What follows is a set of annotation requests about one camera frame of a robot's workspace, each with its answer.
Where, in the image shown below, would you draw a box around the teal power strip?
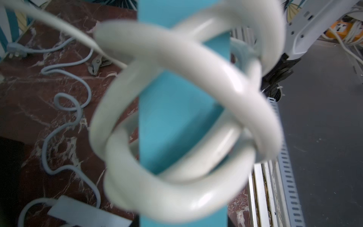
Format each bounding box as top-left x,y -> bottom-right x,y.
137,0 -> 232,227

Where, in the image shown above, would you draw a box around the thick white cord of teal strip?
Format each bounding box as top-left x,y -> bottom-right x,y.
0,0 -> 285,225

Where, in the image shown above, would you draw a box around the thin white cord of strip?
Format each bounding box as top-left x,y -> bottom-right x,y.
6,36 -> 102,209

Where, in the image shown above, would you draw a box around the grey white power strip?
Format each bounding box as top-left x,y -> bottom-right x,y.
48,196 -> 132,227

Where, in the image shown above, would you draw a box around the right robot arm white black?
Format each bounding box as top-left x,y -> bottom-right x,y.
261,0 -> 359,101

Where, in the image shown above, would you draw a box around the orange power strip in background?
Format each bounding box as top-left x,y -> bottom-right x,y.
330,20 -> 363,46

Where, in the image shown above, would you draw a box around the orange handled pliers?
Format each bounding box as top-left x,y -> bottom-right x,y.
88,55 -> 112,76

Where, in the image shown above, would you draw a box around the aluminium front rail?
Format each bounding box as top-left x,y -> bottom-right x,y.
248,162 -> 279,227

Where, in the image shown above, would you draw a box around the white slotted cable duct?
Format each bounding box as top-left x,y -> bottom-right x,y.
268,97 -> 307,227

